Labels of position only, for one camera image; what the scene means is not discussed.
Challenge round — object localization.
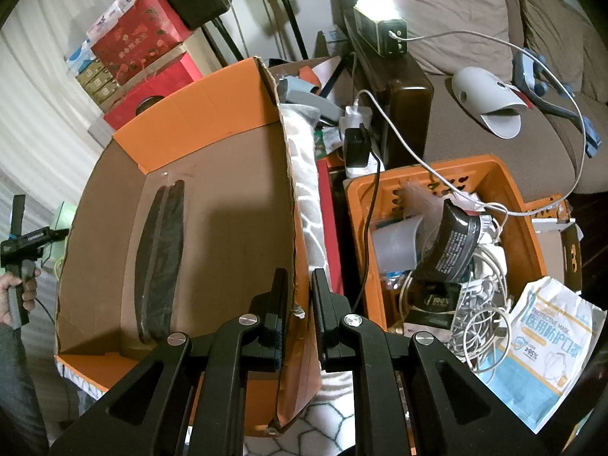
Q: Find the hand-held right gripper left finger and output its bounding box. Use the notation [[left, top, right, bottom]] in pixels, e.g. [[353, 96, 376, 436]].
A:
[[50, 268, 290, 456]]

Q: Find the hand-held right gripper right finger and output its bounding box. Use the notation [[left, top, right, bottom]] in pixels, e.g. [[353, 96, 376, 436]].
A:
[[310, 268, 561, 456]]

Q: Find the light green bag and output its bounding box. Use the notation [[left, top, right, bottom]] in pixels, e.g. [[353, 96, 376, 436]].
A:
[[51, 201, 78, 287]]

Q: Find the large orange cardboard box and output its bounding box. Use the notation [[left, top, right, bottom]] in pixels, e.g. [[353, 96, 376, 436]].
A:
[[54, 56, 325, 439]]

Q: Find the person's left hand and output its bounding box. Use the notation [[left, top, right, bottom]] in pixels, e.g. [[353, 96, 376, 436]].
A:
[[0, 268, 43, 328]]

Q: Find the clear plastic cup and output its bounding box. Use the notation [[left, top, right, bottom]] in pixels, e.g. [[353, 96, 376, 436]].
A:
[[370, 215, 424, 277]]

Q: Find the small black carton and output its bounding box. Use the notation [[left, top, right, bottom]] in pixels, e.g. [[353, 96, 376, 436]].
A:
[[409, 281, 464, 329]]

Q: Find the person's leg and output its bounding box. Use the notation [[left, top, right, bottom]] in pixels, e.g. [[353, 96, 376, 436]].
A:
[[0, 323, 51, 442]]

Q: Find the dark oblong pad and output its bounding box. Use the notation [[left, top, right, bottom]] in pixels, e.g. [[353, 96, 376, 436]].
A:
[[134, 179, 185, 344]]

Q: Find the black soft pouch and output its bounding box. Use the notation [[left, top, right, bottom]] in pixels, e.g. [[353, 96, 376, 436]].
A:
[[414, 198, 496, 287]]

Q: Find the black plug charger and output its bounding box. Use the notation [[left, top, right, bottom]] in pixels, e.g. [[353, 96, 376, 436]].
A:
[[344, 124, 372, 168]]

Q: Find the stack of tissue boxes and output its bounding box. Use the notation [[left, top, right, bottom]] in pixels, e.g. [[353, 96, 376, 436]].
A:
[[65, 0, 146, 108]]

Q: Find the white power strip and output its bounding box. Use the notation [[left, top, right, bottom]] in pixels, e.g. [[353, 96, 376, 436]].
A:
[[338, 103, 377, 179]]

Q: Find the orange plastic basket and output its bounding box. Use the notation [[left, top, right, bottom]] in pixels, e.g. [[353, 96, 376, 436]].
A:
[[343, 154, 548, 339]]

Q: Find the dark wooden side cabinet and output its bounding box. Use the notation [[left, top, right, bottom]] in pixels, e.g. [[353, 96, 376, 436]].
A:
[[343, 24, 435, 169]]

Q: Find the face mask packet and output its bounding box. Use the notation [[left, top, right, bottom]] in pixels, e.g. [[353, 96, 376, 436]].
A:
[[475, 275, 607, 432]]

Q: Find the red gift box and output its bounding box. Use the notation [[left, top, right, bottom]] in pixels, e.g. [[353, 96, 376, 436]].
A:
[[89, 0, 195, 85]]

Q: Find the white curved massager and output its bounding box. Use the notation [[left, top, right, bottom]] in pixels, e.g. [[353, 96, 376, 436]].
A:
[[450, 66, 529, 140]]

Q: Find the lit power station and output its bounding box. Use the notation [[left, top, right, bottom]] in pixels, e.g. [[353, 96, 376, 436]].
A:
[[353, 0, 409, 60]]

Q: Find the blue neck massager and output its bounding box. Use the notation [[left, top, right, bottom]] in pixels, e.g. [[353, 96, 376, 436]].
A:
[[512, 46, 603, 158]]

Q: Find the tangle of white cables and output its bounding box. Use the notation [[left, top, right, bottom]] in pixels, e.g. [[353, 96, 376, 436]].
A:
[[398, 242, 516, 371]]

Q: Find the long white cable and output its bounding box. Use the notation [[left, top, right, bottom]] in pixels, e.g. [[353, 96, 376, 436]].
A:
[[354, 28, 586, 217]]

